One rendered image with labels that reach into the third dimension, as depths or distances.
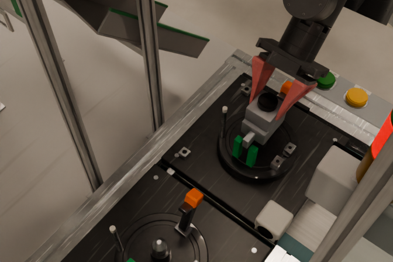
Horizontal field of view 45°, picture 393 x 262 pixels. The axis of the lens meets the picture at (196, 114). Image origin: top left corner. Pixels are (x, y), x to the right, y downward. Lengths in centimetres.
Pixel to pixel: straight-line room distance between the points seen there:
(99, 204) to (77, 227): 5
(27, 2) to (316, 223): 58
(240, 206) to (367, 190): 37
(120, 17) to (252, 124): 26
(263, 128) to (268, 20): 53
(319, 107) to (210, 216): 31
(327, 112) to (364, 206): 45
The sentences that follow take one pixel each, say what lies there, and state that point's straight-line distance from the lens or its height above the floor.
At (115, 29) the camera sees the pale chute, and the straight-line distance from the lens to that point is 73.
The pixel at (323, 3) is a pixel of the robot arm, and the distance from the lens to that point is 60.
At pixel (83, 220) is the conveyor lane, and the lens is 81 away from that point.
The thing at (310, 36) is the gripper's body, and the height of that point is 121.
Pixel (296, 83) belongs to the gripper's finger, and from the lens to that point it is 67.
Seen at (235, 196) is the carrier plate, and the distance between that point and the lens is 79.
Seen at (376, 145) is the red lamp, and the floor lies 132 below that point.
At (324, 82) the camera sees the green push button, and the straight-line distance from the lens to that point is 95.
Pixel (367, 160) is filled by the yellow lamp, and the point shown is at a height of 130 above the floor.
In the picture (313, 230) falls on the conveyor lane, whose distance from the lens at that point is 84.
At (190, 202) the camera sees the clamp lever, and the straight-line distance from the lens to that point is 68.
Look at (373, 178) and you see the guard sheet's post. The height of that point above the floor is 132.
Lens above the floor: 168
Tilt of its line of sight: 55 degrees down
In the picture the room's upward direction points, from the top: 1 degrees clockwise
